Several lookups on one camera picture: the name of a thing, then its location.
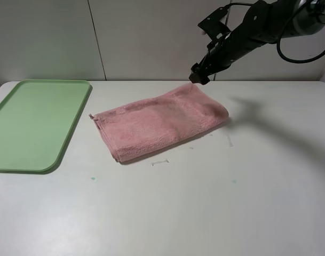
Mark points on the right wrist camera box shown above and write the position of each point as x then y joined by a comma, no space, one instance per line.
212,25

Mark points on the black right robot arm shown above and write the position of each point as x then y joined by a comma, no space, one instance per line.
264,23

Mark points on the green plastic tray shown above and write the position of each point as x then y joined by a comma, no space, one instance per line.
37,120

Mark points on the pink terry towel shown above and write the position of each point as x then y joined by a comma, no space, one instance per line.
149,125

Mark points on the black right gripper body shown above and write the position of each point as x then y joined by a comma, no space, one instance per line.
229,50

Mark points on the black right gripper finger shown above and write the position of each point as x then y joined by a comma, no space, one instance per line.
197,76
205,80

